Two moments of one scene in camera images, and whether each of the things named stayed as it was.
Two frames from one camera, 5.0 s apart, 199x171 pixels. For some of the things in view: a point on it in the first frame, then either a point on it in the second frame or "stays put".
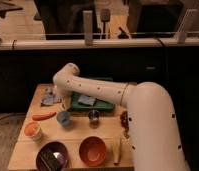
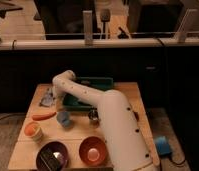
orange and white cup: x=33 y=130 stays put
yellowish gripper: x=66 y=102 -> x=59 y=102
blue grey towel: x=49 y=97 stays put
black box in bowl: x=50 y=160 stays put
